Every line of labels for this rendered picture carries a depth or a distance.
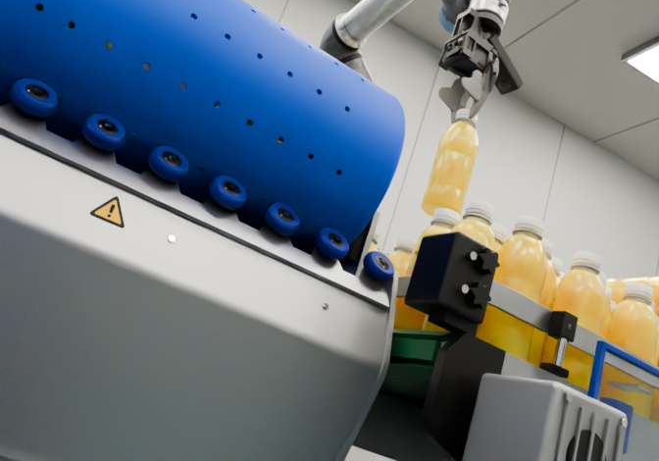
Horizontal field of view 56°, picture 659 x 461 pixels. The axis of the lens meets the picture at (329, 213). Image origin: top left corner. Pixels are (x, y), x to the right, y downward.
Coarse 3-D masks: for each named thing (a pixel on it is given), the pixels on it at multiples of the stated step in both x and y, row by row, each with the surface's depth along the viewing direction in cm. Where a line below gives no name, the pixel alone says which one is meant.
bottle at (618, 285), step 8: (608, 280) 116; (616, 280) 114; (624, 280) 112; (632, 280) 111; (640, 280) 109; (648, 280) 108; (656, 280) 107; (616, 288) 112; (624, 288) 111; (656, 288) 105; (616, 296) 112; (656, 296) 105; (656, 304) 105; (656, 312) 106
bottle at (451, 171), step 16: (448, 128) 111; (464, 128) 109; (448, 144) 109; (464, 144) 108; (448, 160) 107; (464, 160) 107; (432, 176) 108; (448, 176) 106; (464, 176) 107; (432, 192) 106; (448, 192) 105; (464, 192) 107; (432, 208) 108; (448, 208) 105
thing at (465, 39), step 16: (464, 16) 116; (480, 16) 116; (464, 32) 113; (480, 32) 116; (496, 32) 118; (448, 48) 115; (464, 48) 111; (480, 48) 113; (448, 64) 115; (464, 64) 114; (480, 64) 113
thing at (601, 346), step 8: (600, 344) 75; (608, 344) 75; (600, 352) 75; (616, 352) 76; (624, 352) 76; (600, 360) 74; (632, 360) 77; (592, 368) 74; (600, 368) 74; (648, 368) 78; (592, 376) 74; (600, 376) 74; (592, 384) 74; (592, 392) 73
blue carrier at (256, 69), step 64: (0, 0) 60; (64, 0) 62; (128, 0) 65; (192, 0) 70; (0, 64) 63; (64, 64) 64; (128, 64) 66; (192, 64) 68; (256, 64) 72; (320, 64) 78; (64, 128) 69; (128, 128) 69; (192, 128) 70; (256, 128) 72; (320, 128) 75; (384, 128) 80; (192, 192) 75; (256, 192) 75; (320, 192) 76; (384, 192) 79
